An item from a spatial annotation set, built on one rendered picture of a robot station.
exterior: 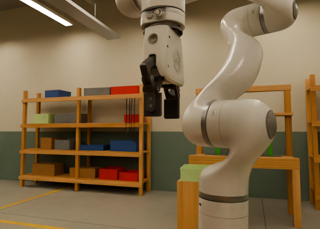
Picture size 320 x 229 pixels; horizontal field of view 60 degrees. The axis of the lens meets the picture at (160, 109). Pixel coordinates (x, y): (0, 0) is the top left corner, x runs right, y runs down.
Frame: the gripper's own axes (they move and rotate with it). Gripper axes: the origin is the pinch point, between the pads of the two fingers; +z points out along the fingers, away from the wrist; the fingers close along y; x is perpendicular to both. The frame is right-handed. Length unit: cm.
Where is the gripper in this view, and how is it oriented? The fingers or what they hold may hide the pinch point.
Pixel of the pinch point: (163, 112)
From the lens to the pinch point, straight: 51.4
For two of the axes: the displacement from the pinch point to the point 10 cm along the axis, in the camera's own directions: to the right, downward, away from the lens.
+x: -9.2, 0.3, 3.9
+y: 3.9, 0.7, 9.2
